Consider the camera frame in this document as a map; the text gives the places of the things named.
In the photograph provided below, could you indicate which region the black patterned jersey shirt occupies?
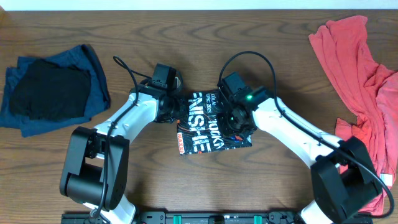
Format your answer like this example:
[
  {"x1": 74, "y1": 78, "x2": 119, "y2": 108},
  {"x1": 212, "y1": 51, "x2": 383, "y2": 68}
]
[{"x1": 177, "y1": 90, "x2": 252, "y2": 155}]

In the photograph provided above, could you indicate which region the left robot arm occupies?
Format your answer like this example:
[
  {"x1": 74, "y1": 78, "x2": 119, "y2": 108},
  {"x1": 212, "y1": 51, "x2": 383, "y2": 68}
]
[{"x1": 60, "y1": 63, "x2": 188, "y2": 223}]

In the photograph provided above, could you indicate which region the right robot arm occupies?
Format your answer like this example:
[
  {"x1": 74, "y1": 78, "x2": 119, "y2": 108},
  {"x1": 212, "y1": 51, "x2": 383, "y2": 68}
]
[{"x1": 218, "y1": 72, "x2": 382, "y2": 223}]

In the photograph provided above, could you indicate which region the folded blue garment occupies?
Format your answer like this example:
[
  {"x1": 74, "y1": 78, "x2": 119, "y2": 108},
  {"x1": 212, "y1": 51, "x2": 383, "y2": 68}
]
[{"x1": 1, "y1": 44, "x2": 111, "y2": 137}]

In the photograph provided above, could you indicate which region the red t-shirt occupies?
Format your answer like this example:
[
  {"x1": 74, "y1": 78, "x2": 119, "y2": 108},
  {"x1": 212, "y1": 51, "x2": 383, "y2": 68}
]
[{"x1": 307, "y1": 14, "x2": 398, "y2": 216}]

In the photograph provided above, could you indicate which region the folded black garment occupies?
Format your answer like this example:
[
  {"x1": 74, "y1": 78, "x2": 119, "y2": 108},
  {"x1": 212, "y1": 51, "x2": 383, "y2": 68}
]
[{"x1": 9, "y1": 60, "x2": 91, "y2": 121}]

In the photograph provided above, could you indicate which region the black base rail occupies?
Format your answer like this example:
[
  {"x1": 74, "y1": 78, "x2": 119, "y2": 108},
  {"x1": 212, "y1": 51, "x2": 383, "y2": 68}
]
[{"x1": 60, "y1": 210, "x2": 374, "y2": 224}]

